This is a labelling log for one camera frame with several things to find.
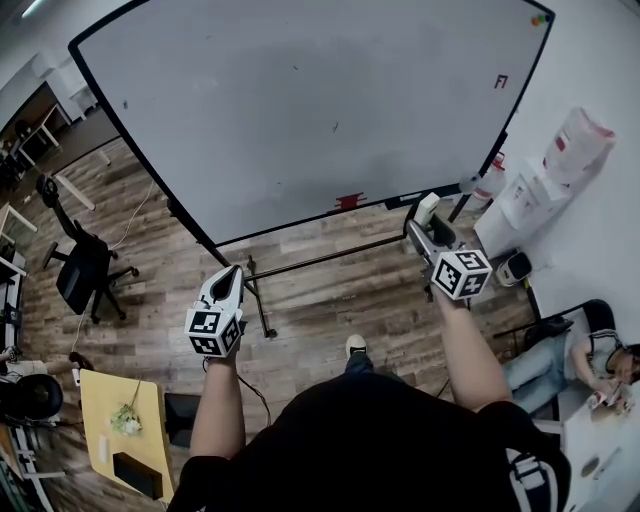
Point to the person's dark trouser leg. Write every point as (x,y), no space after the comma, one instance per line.
(360,365)

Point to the white flower bouquet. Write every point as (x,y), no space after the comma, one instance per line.
(127,420)

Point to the person's left forearm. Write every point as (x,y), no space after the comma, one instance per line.
(217,405)

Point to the blue capped water jug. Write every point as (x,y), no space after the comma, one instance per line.
(470,182)

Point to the person's white shoe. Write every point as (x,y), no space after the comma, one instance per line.
(356,344)

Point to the round grey dish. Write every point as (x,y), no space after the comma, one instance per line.
(591,465)

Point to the small white box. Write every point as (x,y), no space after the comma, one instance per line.
(103,448)

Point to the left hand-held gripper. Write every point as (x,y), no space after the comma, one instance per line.
(210,330)

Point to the white water dispenser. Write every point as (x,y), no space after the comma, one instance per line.
(500,230)

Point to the person's black shirt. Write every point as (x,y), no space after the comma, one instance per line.
(375,450)

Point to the black pyramid base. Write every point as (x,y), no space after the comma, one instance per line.
(182,420)

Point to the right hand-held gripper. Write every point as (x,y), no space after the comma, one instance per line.
(460,272)

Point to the cream white rectangular device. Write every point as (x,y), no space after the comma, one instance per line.
(428,209)

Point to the red plastic holder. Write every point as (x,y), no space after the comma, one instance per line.
(350,202)

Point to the red capped water jug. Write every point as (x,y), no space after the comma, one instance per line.
(492,177)

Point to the person's right forearm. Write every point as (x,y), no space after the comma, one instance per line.
(465,350)

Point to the black office chair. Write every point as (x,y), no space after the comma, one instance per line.
(75,270)

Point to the dark table with white legs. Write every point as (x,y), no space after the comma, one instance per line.
(85,145)

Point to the yellow wooden side table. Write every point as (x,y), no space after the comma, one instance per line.
(95,400)

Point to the coloured magnets cluster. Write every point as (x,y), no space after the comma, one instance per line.
(540,20)

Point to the black tablet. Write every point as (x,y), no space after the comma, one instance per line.
(137,475)

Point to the whiteboard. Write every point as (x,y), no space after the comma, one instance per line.
(300,100)

